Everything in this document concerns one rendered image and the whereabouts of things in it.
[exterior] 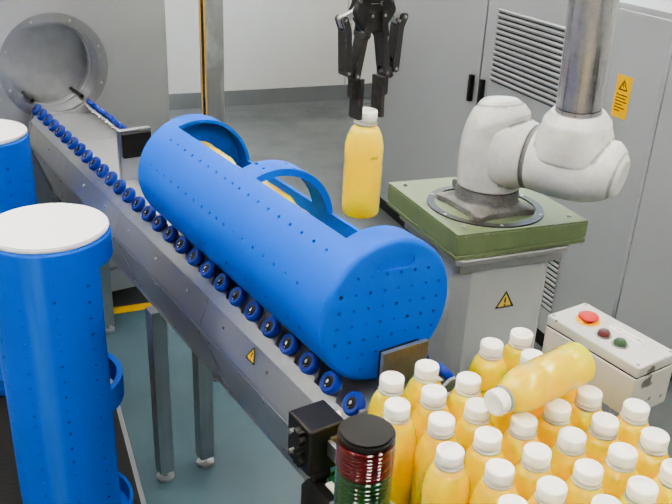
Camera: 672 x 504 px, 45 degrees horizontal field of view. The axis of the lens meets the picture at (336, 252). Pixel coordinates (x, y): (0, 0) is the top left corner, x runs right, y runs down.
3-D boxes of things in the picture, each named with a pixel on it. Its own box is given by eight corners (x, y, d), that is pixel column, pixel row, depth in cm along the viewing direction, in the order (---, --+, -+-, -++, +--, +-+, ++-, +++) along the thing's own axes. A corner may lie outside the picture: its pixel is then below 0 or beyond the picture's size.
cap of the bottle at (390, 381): (398, 378, 129) (399, 368, 129) (407, 392, 126) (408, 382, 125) (375, 381, 128) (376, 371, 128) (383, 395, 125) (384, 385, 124)
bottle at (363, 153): (334, 208, 148) (338, 115, 141) (365, 202, 152) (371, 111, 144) (353, 222, 143) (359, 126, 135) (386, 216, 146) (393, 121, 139)
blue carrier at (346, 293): (235, 213, 224) (242, 111, 213) (436, 365, 158) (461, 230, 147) (135, 223, 208) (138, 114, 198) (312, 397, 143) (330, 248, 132)
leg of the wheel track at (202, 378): (209, 455, 274) (204, 291, 247) (217, 465, 269) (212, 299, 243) (193, 461, 271) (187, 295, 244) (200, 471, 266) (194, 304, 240)
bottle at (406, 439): (385, 482, 133) (392, 393, 125) (418, 503, 129) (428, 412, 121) (358, 504, 128) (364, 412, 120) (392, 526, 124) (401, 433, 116)
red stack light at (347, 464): (371, 440, 93) (373, 412, 92) (404, 472, 89) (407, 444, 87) (324, 458, 90) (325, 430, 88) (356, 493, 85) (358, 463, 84)
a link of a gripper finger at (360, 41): (377, 13, 130) (370, 11, 129) (362, 81, 134) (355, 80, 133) (364, 9, 133) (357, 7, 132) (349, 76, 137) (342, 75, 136)
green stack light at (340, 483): (368, 474, 96) (371, 441, 93) (401, 508, 91) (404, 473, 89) (322, 493, 92) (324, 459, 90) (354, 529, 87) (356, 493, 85)
